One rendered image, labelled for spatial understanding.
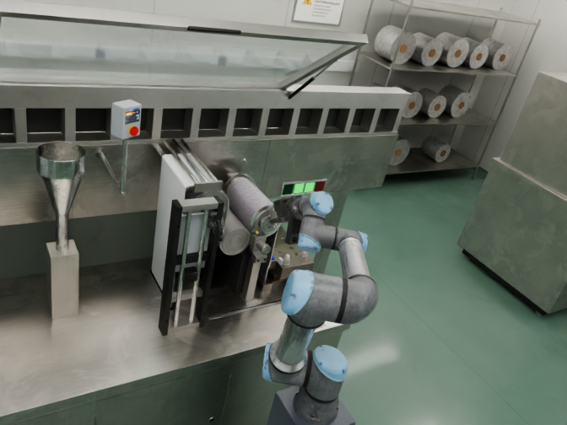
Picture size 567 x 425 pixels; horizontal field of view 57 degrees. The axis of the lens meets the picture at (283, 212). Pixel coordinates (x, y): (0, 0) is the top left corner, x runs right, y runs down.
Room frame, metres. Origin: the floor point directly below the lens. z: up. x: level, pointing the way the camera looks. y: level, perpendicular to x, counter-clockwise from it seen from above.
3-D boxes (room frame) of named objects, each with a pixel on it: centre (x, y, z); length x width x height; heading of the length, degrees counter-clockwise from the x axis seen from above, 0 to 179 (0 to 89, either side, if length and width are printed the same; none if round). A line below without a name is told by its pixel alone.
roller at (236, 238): (1.77, 0.22, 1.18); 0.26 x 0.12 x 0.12; 36
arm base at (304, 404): (1.23, -0.25, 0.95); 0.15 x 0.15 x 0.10
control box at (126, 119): (1.44, 0.51, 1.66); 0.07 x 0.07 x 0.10; 63
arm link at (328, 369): (1.22, -0.24, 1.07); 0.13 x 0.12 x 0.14; 93
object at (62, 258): (1.40, 0.70, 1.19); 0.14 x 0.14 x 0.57
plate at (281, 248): (1.98, 0.01, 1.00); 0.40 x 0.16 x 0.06; 36
